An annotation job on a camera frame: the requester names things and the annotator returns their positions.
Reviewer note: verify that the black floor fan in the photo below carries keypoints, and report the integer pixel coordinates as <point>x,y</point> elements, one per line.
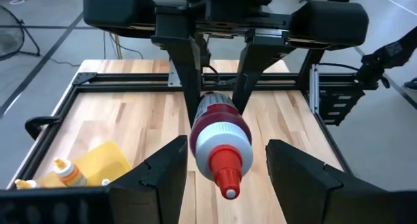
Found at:
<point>9,35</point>

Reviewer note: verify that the large yellow food colouring bottle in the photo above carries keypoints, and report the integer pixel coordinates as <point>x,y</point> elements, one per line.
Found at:
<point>70,173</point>
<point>24,184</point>

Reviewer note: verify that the black aluminium rig frame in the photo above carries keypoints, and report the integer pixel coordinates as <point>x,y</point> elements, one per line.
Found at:
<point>130,77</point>

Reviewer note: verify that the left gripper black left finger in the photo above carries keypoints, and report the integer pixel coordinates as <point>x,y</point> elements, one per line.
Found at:
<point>156,198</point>

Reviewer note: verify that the silver aluminium extrusion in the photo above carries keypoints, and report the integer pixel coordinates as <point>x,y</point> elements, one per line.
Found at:
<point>314,93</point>

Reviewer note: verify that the silver arm base bracket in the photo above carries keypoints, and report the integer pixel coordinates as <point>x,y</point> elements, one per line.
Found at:
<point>174,77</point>

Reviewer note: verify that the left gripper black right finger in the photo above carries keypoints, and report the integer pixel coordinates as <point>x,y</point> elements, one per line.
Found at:
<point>309,201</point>

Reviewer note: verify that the black slotted camera bracket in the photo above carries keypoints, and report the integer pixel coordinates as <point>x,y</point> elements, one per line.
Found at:
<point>353,93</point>

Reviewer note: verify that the large red food colouring bottle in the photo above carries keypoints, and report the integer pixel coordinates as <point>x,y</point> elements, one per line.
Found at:
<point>221,133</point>

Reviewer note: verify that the person's shoe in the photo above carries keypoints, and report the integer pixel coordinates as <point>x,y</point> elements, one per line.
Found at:
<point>411,84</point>

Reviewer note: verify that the small dark dropper bottle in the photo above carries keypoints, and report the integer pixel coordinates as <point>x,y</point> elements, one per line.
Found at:
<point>105,182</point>

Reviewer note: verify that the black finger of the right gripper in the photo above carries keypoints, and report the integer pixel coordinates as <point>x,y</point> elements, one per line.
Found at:
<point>251,71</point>
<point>187,71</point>

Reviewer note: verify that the yellow translucent plastic bin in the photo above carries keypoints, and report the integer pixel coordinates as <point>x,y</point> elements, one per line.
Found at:
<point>104,159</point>

